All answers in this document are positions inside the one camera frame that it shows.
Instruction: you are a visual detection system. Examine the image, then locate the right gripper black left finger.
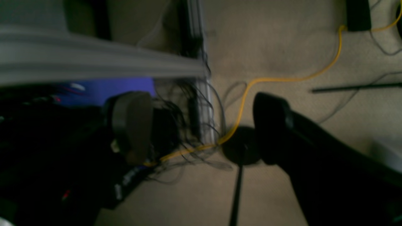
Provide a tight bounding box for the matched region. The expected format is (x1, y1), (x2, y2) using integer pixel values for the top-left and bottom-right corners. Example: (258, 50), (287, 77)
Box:
(1, 91), (153, 226)

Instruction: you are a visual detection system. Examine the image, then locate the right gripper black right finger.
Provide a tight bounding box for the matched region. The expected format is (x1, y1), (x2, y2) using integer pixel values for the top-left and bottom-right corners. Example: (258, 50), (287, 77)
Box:
(253, 92), (402, 226)

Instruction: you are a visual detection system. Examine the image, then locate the blue box under table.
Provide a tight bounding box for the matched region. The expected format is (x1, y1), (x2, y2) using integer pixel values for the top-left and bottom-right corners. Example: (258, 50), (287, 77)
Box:
(55, 77), (156, 107)

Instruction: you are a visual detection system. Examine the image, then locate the black tripod stand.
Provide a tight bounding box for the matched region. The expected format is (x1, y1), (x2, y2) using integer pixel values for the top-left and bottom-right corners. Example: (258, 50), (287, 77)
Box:
(311, 83), (402, 94)

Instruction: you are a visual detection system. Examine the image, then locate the black round stand base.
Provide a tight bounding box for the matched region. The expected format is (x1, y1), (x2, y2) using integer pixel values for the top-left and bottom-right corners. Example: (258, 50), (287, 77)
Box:
(222, 126), (260, 226)

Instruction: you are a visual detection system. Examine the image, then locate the yellow floor cable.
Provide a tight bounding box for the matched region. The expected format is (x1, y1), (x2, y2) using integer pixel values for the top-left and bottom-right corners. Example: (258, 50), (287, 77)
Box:
(143, 16), (402, 167)

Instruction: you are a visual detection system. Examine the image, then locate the grey aluminium frame beam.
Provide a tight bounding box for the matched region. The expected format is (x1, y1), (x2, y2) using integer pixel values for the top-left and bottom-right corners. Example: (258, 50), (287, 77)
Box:
(0, 25), (207, 86)

